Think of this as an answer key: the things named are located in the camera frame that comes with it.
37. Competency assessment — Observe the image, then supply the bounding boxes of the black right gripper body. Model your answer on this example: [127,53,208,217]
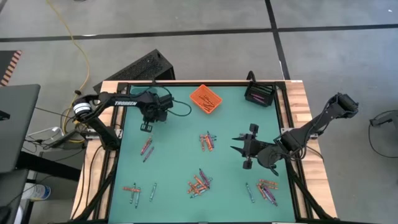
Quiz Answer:
[243,123,265,170]

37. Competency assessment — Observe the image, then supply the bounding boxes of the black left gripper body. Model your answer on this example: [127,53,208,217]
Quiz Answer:
[140,91,174,133]

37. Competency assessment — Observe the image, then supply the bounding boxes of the black perforated metal case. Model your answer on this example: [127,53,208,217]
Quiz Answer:
[93,49,176,95]

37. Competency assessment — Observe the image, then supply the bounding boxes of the orange plastic basket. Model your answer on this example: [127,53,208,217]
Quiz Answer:
[189,83,223,114]

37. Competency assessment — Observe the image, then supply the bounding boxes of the black plastic basket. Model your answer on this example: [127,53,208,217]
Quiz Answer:
[244,81,277,108]

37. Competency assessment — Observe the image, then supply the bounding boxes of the light wooden table board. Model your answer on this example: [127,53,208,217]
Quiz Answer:
[70,80,338,220]

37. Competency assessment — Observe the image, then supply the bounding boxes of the black floor tape strip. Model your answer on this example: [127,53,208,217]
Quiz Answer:
[264,0,292,81]
[0,24,398,43]

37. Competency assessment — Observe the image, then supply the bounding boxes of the white power strip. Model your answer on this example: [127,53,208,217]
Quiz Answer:
[26,126,63,141]

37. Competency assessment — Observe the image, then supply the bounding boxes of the grey metal stand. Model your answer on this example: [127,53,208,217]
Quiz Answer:
[369,110,398,128]

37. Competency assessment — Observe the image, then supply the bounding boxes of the dark grey desk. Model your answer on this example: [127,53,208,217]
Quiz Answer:
[0,83,41,174]

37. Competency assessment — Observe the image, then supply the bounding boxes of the white blue plastic bottle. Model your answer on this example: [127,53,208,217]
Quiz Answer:
[21,182,52,202]

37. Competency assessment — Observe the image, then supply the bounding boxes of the black mat orange-striped edge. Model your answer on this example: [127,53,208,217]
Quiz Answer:
[0,50,23,87]

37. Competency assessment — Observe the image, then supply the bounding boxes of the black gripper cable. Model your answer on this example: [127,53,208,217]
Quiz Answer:
[152,86,193,118]

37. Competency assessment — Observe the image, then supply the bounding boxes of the black metal table frame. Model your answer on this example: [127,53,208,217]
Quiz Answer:
[70,81,340,224]

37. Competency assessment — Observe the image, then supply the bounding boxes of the yellow cable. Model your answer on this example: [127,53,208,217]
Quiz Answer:
[46,0,91,133]

